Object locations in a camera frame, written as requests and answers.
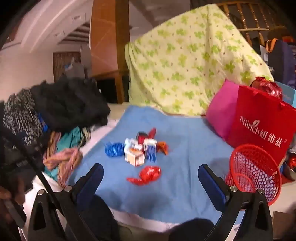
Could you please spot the white and orange small box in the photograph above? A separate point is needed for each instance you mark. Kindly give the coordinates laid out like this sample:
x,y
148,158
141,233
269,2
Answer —
x,y
134,158

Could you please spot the brown wooden pillar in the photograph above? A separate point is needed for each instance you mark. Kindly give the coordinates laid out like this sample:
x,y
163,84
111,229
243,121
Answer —
x,y
104,34

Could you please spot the orange foil wrapper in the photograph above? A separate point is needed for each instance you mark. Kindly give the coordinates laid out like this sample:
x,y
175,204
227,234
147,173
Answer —
x,y
162,147

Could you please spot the long white box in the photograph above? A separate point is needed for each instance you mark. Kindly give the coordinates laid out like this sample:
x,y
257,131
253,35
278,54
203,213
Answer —
x,y
130,142

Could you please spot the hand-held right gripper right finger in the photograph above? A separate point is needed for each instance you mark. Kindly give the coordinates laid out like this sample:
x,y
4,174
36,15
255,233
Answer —
x,y
212,185

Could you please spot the black furry garment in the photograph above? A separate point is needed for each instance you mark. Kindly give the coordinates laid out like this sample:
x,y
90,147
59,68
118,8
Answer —
x,y
69,104

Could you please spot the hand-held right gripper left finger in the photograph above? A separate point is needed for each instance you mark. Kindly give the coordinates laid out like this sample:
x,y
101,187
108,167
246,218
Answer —
x,y
89,185

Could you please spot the red ribbon bow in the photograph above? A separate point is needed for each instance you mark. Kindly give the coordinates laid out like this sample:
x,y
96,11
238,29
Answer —
x,y
149,173

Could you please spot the white fleece blanket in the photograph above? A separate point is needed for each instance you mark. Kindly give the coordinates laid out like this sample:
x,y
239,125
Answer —
x,y
138,222

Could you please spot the red plastic bag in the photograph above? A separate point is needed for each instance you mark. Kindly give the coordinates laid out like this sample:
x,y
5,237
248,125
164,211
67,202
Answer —
x,y
268,87

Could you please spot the light blue cardboard box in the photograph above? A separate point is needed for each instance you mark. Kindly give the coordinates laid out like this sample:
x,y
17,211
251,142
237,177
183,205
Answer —
x,y
289,95

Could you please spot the blue foil wrapper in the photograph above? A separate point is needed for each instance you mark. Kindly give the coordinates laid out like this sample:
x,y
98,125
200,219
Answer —
x,y
113,150

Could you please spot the light blue towel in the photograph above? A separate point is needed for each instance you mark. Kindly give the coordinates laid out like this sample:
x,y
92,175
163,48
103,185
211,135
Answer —
x,y
180,143

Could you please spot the teal cloth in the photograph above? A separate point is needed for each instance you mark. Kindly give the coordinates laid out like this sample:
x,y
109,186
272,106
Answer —
x,y
69,141

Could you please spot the red plastic mesh basket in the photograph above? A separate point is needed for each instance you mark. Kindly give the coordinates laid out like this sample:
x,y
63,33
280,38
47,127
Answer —
x,y
254,166

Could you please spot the wooden lattice door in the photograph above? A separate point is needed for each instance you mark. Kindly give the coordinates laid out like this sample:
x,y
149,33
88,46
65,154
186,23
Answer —
x,y
66,67

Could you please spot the green clover print quilt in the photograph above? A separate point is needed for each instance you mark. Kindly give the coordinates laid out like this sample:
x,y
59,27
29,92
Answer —
x,y
185,62

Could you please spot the red fabric bow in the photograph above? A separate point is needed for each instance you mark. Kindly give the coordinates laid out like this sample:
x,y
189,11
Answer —
x,y
152,134

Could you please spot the blue and white box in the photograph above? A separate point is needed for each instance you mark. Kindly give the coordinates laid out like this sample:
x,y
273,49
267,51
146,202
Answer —
x,y
150,151

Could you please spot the striped pink scarf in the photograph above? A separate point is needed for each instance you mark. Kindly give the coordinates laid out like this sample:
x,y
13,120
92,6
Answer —
x,y
64,160

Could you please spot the black and white speckled garment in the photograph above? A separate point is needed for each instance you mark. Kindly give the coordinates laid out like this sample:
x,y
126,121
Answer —
x,y
20,115

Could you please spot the dark wrapper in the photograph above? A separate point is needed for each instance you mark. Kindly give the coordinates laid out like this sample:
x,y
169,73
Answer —
x,y
141,134

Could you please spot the pink pillow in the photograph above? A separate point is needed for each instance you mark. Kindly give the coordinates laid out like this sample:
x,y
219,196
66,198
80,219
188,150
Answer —
x,y
222,111

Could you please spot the wooden stair railing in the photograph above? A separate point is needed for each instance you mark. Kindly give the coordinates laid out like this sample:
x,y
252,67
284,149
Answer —
x,y
254,18

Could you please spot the red paper shopping bag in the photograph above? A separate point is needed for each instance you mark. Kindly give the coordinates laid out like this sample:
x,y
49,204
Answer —
x,y
254,111

